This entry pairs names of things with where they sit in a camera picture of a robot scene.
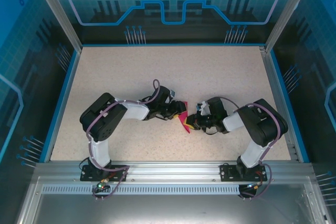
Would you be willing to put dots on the pink paper sheet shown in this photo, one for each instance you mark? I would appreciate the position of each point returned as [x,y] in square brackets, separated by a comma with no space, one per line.
[180,118]

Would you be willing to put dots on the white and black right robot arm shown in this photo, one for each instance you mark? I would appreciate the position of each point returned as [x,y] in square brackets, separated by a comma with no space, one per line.
[252,153]

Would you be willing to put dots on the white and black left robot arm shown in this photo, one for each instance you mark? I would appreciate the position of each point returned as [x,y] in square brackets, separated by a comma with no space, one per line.
[101,150]

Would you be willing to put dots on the thin blue border strip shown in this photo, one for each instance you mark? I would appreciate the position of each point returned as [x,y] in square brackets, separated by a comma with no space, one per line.
[170,44]

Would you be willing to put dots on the blue table border strip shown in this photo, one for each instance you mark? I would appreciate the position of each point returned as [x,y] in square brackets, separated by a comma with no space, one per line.
[62,103]
[287,103]

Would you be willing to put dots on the grey metal tray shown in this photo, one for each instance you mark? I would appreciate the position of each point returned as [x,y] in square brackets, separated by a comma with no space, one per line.
[157,208]

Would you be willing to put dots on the long aluminium frame rail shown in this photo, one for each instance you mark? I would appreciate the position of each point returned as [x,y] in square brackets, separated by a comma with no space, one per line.
[170,169]

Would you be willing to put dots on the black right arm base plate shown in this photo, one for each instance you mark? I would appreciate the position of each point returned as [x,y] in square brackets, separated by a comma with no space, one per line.
[225,174]

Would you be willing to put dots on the short aluminium side rail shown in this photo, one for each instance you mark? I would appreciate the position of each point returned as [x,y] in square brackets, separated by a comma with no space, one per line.
[273,77]

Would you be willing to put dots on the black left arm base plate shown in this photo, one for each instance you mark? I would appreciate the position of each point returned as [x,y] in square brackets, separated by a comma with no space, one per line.
[84,175]

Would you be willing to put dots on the aluminium frame post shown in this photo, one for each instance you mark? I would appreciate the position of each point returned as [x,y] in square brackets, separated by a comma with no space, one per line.
[61,11]
[286,11]

